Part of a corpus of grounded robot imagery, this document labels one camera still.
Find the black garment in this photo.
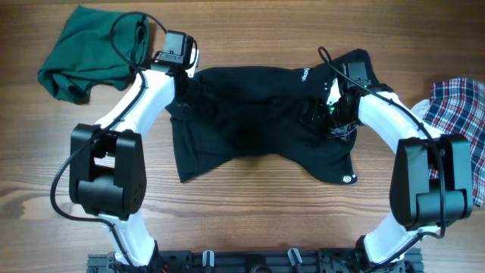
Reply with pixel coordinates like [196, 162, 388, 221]
[167, 49, 378, 185]

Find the green cloth bag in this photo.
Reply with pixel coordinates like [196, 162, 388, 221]
[37, 5, 149, 104]

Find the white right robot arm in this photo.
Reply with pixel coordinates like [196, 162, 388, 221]
[303, 61, 473, 272]

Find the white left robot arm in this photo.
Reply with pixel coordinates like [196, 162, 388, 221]
[69, 31, 199, 272]

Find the white cloth piece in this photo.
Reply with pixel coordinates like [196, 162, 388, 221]
[411, 99, 430, 120]

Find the plaid checkered cloth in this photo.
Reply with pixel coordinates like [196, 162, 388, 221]
[424, 78, 484, 207]

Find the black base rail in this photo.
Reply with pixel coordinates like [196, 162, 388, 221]
[86, 248, 424, 273]

